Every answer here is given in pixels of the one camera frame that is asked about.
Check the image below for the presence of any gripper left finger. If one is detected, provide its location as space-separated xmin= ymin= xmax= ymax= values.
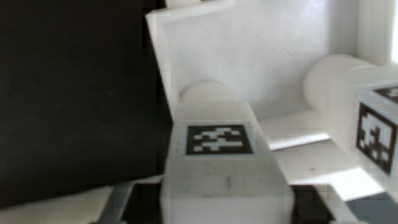
xmin=89 ymin=182 xmax=164 ymax=224

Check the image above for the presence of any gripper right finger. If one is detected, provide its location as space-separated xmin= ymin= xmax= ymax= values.
xmin=290 ymin=183 xmax=363 ymax=224

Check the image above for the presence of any white chair leg block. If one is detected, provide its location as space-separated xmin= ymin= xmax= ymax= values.
xmin=160 ymin=82 xmax=295 ymax=224

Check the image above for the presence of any white chair leg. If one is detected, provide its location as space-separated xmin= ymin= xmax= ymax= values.
xmin=304 ymin=55 xmax=398 ymax=202

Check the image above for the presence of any white chair seat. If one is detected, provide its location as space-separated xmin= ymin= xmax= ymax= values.
xmin=144 ymin=0 xmax=363 ymax=152

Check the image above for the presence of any white U-shaped boundary frame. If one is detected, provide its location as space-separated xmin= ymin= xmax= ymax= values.
xmin=0 ymin=0 xmax=398 ymax=224

